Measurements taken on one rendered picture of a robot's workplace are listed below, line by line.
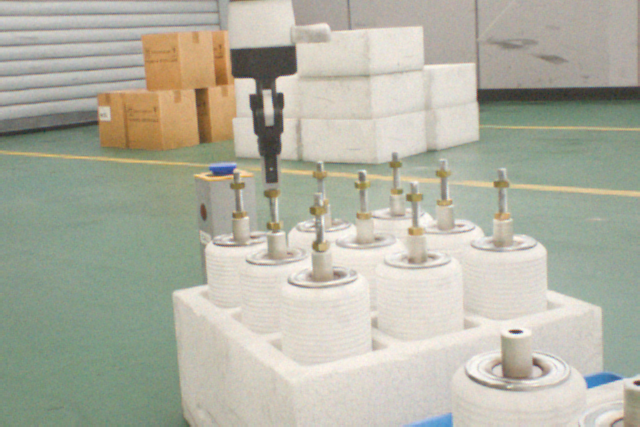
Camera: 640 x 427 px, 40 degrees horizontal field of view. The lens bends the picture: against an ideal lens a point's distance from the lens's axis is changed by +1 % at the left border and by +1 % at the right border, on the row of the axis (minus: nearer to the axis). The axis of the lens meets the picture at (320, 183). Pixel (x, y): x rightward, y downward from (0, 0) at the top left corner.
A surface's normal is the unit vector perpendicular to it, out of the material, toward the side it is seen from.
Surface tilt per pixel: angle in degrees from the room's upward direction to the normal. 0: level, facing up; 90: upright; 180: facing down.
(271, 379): 90
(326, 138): 90
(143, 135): 90
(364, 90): 90
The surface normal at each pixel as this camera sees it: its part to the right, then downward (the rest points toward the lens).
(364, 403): 0.44, 0.11
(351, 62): -0.65, 0.16
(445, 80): 0.77, 0.05
